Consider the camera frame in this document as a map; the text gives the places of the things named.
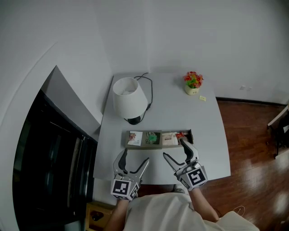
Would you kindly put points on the white table lamp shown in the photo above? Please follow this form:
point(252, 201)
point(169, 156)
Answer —
point(128, 101)

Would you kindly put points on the yellow wooden floor box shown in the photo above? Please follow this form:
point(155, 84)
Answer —
point(101, 214)

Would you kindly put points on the wooden table with black frame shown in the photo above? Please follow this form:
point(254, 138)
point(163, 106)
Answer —
point(280, 130)

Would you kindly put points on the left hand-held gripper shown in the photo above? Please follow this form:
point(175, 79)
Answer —
point(123, 187)

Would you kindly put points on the potted red flower plant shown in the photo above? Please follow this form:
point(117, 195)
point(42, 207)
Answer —
point(193, 81)

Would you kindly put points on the dark green object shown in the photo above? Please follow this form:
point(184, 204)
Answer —
point(152, 137)

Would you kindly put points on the olive drawer box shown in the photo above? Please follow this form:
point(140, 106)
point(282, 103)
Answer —
point(144, 147)

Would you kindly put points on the person's right forearm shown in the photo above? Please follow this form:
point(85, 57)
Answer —
point(203, 205)

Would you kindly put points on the person's right shoe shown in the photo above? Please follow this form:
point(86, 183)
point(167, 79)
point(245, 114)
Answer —
point(180, 188)

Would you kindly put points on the small yellow paper tag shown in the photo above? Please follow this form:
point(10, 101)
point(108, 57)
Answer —
point(202, 98)

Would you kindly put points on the person's white shirt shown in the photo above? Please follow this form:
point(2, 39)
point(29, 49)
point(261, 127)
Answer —
point(162, 214)

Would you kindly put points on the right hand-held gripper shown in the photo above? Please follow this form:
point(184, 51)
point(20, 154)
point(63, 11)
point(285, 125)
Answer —
point(194, 177)

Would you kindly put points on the black glass cabinet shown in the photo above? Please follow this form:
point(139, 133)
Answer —
point(49, 158)

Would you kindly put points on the person's left forearm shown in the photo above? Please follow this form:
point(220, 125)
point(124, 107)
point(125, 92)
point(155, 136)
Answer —
point(117, 216)

